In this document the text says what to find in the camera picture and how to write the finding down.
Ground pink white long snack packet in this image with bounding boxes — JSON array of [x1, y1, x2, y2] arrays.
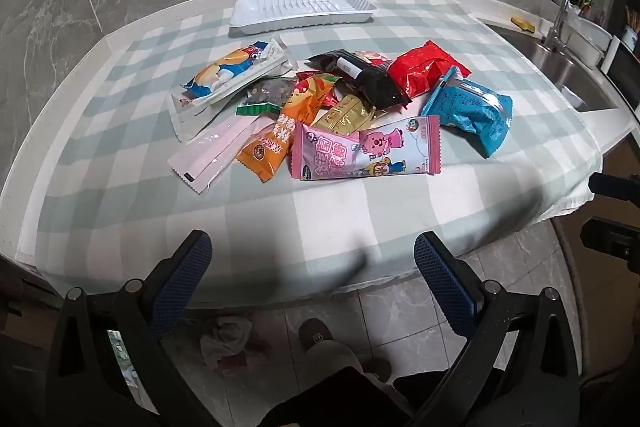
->
[[167, 112, 273, 196]]

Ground green white checked tablecloth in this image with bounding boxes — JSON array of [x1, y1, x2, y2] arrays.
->
[[15, 0, 603, 304]]

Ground white cup with utensils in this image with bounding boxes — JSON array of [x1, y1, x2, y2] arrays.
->
[[620, 7, 640, 52]]

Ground blue white cartoon snack packet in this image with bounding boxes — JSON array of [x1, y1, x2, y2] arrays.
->
[[181, 39, 297, 108]]

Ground small red snack packet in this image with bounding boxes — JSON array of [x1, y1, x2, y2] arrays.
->
[[295, 71, 322, 94]]

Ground gold snack packet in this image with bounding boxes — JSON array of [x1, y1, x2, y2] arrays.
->
[[311, 94, 377, 136]]

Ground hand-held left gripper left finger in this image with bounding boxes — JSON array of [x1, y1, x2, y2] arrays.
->
[[45, 229, 213, 427]]

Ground crumpled cloth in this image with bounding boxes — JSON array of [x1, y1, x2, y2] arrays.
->
[[200, 314, 255, 370]]

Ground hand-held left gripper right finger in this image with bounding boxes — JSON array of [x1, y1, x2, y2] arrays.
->
[[414, 231, 596, 427]]

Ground metal faucet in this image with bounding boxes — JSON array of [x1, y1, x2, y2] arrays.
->
[[542, 0, 573, 52]]

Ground plain white snack packet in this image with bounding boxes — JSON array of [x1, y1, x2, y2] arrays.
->
[[167, 57, 296, 142]]

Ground person's legs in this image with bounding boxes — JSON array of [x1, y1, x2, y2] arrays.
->
[[260, 339, 451, 427]]

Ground orange red snack packet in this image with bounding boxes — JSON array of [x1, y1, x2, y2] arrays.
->
[[282, 74, 346, 128]]

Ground brown slipper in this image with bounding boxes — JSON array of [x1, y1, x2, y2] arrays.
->
[[298, 318, 333, 352]]

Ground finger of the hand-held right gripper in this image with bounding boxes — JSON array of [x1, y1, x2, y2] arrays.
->
[[580, 216, 640, 275], [588, 173, 640, 198]]

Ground black snack packet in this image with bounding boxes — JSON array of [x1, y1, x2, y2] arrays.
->
[[306, 49, 412, 110]]

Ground white plastic tray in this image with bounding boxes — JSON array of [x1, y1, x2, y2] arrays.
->
[[229, 0, 378, 38]]

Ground dark clear green-edged snack packet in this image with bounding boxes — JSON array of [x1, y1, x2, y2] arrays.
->
[[236, 77, 299, 116]]

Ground white dish rack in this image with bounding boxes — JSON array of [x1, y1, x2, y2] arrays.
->
[[565, 14, 615, 70]]

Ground pink cartoon snack packet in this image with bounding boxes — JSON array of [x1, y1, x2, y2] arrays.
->
[[291, 114, 442, 181]]

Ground steel sink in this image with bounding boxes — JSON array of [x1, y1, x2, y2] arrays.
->
[[482, 19, 621, 112]]

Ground strawberry print snack packet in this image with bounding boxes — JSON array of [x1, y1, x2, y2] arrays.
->
[[355, 51, 392, 70]]

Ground orange yellow-print snack packet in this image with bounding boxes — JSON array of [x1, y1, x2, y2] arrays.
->
[[236, 117, 301, 184]]

